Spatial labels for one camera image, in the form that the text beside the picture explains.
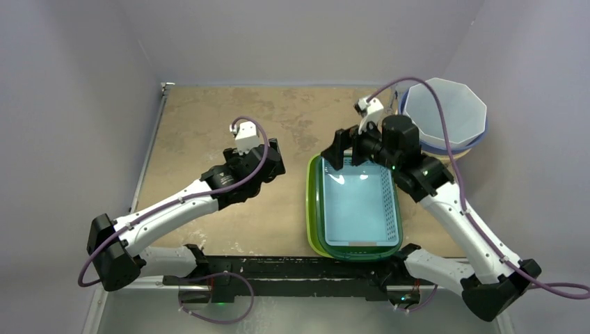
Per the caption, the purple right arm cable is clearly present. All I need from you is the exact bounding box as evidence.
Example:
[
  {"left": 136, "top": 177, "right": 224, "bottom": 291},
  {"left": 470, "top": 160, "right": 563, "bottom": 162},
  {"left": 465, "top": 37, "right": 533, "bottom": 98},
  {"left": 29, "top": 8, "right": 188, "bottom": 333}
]
[{"left": 367, "top": 76, "right": 590, "bottom": 301}]

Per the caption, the blue round bucket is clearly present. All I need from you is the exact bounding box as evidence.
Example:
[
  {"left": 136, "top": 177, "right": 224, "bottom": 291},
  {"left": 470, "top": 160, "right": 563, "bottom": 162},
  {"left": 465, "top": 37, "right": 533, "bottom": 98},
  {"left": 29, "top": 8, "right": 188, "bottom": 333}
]
[{"left": 399, "top": 91, "right": 490, "bottom": 157}]

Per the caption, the cream printed bucket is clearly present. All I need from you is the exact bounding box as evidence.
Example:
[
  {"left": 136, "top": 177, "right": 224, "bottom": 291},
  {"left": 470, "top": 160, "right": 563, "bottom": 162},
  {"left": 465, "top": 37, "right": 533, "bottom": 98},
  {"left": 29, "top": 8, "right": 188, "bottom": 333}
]
[{"left": 444, "top": 148, "right": 472, "bottom": 161}]

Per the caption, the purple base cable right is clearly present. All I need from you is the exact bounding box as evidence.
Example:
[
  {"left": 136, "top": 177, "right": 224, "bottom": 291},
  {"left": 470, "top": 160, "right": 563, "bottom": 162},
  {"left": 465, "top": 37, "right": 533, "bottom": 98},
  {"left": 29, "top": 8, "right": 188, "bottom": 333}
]
[{"left": 392, "top": 283, "right": 439, "bottom": 315}]

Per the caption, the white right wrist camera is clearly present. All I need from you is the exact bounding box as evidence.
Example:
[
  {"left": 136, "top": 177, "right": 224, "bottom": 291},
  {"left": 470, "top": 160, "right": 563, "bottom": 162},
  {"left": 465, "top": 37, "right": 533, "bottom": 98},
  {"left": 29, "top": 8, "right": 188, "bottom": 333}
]
[{"left": 354, "top": 96, "right": 384, "bottom": 135}]

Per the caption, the lime green tray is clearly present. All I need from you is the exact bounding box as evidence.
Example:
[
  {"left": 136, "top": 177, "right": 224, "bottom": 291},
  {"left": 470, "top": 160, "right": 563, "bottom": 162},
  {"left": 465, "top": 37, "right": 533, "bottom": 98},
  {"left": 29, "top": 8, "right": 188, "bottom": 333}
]
[{"left": 305, "top": 154, "right": 332, "bottom": 258}]

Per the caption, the light blue perforated basket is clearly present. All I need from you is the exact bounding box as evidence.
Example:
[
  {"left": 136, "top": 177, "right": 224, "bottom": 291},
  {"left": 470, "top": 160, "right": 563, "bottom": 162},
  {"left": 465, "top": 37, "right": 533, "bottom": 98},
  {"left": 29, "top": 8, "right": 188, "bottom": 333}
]
[{"left": 321, "top": 157, "right": 400, "bottom": 247}]

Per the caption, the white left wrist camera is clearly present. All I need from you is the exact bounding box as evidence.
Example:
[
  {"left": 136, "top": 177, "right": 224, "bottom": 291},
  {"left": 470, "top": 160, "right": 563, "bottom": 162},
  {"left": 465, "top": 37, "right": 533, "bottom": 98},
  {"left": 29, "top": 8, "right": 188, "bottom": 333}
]
[{"left": 230, "top": 121, "right": 260, "bottom": 155}]

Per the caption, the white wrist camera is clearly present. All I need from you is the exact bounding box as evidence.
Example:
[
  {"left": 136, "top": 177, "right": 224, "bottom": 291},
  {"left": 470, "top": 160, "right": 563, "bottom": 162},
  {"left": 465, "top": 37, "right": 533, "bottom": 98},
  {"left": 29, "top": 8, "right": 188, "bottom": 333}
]
[
  {"left": 354, "top": 96, "right": 384, "bottom": 135},
  {"left": 230, "top": 121, "right": 260, "bottom": 155}
]

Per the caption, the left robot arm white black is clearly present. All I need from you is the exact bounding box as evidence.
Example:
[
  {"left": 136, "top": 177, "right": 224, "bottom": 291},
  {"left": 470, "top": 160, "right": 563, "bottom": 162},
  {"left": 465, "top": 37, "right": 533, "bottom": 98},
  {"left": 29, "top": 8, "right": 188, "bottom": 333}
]
[{"left": 87, "top": 138, "right": 285, "bottom": 292}]

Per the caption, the white octagonal large container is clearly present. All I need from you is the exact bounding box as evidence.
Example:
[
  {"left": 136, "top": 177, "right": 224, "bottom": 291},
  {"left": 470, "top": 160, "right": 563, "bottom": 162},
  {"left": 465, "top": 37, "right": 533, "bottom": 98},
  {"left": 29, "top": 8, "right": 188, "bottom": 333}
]
[{"left": 399, "top": 78, "right": 487, "bottom": 151}]

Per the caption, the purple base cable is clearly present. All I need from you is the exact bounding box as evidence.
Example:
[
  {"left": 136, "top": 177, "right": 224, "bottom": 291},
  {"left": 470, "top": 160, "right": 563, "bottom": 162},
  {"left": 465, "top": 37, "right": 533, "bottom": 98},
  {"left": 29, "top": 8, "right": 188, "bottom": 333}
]
[
  {"left": 392, "top": 283, "right": 439, "bottom": 315},
  {"left": 177, "top": 271, "right": 255, "bottom": 326}
]

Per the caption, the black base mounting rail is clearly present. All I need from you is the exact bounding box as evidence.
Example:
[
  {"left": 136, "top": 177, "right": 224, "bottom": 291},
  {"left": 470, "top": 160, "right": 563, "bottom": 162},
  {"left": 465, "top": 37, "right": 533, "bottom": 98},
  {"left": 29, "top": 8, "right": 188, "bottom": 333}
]
[{"left": 163, "top": 255, "right": 432, "bottom": 303}]

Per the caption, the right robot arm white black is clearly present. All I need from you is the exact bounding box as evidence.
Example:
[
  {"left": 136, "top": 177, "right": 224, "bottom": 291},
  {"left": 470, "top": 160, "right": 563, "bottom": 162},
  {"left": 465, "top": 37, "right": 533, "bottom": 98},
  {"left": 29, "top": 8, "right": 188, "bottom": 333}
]
[{"left": 320, "top": 115, "right": 541, "bottom": 321}]

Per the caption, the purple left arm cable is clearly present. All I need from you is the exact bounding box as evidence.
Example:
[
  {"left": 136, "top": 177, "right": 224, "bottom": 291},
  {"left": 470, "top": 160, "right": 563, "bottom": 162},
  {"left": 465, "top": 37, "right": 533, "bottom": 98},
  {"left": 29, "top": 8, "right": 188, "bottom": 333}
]
[{"left": 77, "top": 116, "right": 271, "bottom": 289}]

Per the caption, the dark green tray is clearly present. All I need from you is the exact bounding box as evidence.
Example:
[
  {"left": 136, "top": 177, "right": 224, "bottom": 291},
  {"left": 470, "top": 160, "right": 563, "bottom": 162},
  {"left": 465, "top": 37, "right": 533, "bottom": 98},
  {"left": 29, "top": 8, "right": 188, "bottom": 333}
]
[{"left": 314, "top": 156, "right": 404, "bottom": 262}]

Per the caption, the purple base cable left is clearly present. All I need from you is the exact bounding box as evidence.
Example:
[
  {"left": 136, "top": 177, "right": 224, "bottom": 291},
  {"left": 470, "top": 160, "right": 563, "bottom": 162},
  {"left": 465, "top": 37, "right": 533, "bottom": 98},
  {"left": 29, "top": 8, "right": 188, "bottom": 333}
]
[{"left": 177, "top": 271, "right": 255, "bottom": 326}]

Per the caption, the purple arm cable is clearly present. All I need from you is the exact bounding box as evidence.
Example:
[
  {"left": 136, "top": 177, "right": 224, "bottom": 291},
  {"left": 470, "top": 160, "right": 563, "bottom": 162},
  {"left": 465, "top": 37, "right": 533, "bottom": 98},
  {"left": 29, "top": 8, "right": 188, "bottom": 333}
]
[
  {"left": 367, "top": 76, "right": 590, "bottom": 301},
  {"left": 77, "top": 116, "right": 271, "bottom": 289}
]

